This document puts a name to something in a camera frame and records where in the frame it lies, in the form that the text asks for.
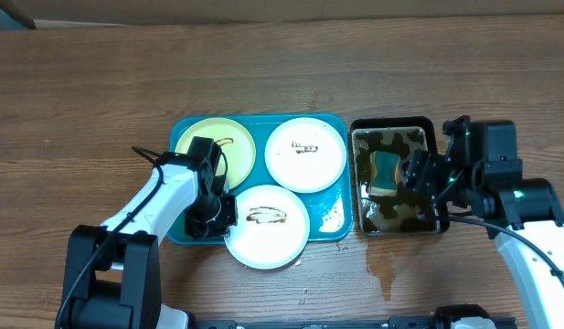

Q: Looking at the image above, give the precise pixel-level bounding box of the green yellow sponge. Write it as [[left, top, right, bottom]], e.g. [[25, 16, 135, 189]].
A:
[[368, 151, 399, 196]]

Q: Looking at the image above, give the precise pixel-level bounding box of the white plate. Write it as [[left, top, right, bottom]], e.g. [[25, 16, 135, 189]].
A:
[[224, 185, 310, 270]]

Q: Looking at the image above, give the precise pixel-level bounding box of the yellow plate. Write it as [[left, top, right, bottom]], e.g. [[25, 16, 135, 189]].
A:
[[175, 118, 257, 189]]

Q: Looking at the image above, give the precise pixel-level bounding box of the pink plate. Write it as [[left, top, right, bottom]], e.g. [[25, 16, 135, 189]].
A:
[[264, 117, 346, 193]]

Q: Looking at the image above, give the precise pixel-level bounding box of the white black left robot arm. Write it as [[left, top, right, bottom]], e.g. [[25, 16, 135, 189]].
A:
[[55, 144, 237, 328]]

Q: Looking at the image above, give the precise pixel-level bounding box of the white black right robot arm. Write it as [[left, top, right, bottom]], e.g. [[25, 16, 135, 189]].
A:
[[402, 116, 564, 328]]

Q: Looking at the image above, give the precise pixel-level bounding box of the black water basin tray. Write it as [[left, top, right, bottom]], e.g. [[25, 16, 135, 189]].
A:
[[350, 116, 447, 237]]

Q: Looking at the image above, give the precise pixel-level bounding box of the teal plastic tray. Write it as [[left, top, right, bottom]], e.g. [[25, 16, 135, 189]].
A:
[[167, 113, 354, 245]]

